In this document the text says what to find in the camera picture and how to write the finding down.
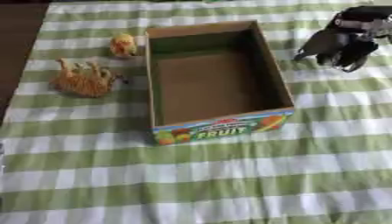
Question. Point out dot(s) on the open cardboard box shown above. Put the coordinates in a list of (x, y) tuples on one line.
[(214, 84)]

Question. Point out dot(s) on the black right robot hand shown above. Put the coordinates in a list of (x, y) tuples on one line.
[(341, 43)]

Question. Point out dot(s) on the orange tiger toy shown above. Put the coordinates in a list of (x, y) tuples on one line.
[(84, 81)]

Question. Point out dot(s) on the yellow orange toy fruit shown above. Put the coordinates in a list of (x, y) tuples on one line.
[(123, 45)]

